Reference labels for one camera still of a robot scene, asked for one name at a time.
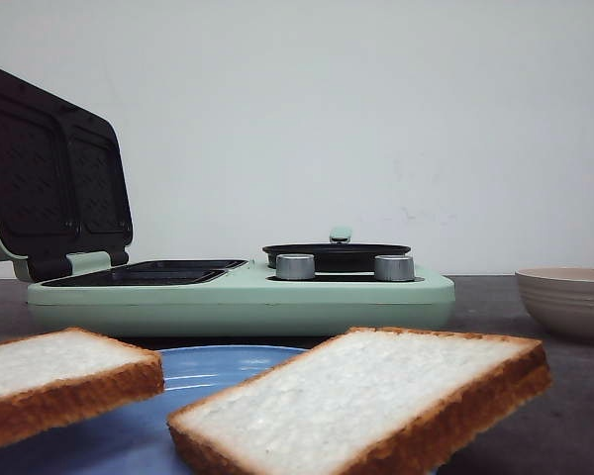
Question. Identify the white bread slice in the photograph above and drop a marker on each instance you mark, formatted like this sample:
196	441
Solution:
56	379
369	401

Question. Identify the breakfast maker hinged lid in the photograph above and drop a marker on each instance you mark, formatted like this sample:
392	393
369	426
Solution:
62	185

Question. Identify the beige ribbed bowl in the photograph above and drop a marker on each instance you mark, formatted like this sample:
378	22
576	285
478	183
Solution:
561	299

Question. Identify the mint green breakfast maker base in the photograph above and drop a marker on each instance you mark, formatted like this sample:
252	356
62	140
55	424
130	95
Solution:
233	298

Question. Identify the left silver control knob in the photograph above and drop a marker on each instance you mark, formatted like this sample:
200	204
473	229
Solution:
295	266

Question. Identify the silver control knob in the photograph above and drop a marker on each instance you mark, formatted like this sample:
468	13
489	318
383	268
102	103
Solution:
394	268
295	266

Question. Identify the black round frying pan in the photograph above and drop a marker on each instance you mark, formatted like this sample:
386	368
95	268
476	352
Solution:
339	254

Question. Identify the right silver control knob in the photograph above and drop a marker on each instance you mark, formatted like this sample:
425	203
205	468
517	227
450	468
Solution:
394	268

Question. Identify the blue ribbed plate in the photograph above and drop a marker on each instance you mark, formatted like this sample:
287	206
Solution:
135	439

